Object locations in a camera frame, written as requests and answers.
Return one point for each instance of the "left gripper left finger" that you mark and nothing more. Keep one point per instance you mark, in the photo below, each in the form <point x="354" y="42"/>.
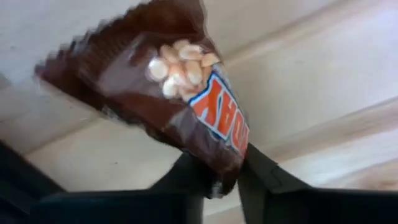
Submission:
<point x="186" y="177"/>

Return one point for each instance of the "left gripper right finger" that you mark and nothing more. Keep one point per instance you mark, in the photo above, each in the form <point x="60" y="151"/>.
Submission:
<point x="261" y="177"/>

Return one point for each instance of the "brown chocolate bar wrapper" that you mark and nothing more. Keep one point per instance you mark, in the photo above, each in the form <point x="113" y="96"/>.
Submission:
<point x="149" y="93"/>

